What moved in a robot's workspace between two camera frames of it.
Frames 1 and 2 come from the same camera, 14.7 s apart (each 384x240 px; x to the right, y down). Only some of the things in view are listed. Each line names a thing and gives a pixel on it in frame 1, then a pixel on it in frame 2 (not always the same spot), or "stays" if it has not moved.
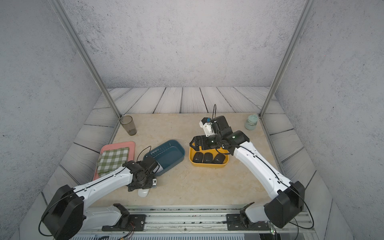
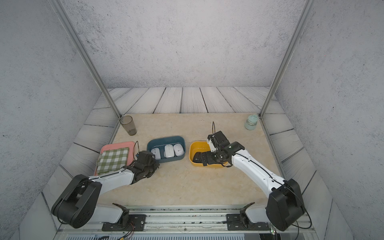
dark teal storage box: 167,154 → 156,143
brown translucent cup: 128,123 stays
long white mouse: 143,192 → 169,152
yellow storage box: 214,151 stays
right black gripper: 203,138 → 210,160
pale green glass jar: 251,122 stays
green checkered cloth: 112,160 stays
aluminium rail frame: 189,222 stays
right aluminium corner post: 308,8 stays
